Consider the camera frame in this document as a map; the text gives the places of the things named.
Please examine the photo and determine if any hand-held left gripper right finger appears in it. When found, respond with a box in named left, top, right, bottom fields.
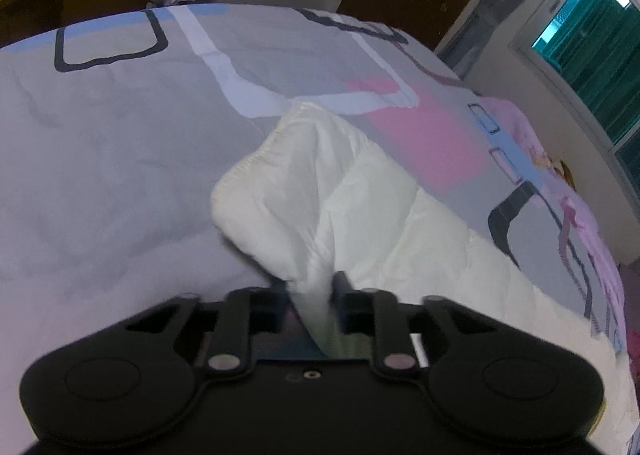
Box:
left=327, top=270, right=486, bottom=373

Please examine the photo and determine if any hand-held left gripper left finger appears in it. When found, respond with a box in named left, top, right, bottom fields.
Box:
left=122, top=282, right=298, bottom=378

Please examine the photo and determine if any grey patterned bed sheet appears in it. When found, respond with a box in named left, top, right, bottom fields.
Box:
left=0, top=2, right=626, bottom=455

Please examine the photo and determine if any cream white quilted garment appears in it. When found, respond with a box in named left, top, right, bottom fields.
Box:
left=210, top=100, right=632, bottom=455

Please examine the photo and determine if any window with green shutters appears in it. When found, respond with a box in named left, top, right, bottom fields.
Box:
left=510, top=0, right=640, bottom=173

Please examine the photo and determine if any pink printed blanket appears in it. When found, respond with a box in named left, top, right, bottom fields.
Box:
left=480, top=95, right=630, bottom=351

